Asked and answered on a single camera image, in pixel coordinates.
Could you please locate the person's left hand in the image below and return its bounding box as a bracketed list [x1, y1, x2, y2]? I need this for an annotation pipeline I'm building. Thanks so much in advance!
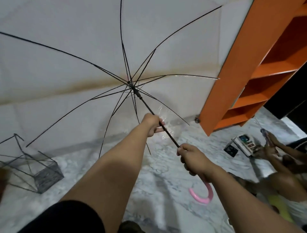
[141, 113, 166, 138]

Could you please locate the person's right hand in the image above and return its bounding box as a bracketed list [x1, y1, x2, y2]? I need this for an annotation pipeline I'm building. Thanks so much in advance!
[177, 143, 215, 183]

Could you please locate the pink handled transparent umbrella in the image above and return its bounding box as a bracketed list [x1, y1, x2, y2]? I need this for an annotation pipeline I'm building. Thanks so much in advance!
[0, 0, 224, 205]

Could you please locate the black wire umbrella stand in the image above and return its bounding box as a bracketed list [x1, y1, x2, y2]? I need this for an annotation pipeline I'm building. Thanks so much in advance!
[0, 133, 65, 194]

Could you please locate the person's left forearm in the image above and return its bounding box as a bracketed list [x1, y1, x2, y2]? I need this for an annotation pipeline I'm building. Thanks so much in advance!
[59, 122, 150, 233]

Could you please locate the person's right forearm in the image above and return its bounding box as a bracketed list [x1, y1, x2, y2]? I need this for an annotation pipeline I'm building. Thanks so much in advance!
[204, 165, 305, 233]

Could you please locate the person's black sandal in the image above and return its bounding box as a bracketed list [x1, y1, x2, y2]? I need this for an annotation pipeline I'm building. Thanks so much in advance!
[119, 221, 146, 233]

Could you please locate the person's black sleeve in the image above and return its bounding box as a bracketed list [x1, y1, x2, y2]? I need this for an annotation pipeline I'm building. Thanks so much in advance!
[18, 200, 106, 233]

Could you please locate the black small box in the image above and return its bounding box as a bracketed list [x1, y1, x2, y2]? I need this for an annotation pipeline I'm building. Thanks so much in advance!
[224, 141, 239, 158]

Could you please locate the white book blue print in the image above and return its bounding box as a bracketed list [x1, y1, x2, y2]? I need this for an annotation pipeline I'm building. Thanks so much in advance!
[231, 134, 262, 158]

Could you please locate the orange wooden bookshelf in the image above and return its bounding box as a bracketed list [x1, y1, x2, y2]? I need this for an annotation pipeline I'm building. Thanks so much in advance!
[198, 0, 307, 137]

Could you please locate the black cabinet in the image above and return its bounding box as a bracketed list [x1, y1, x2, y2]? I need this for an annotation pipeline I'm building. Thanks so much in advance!
[263, 62, 307, 135]

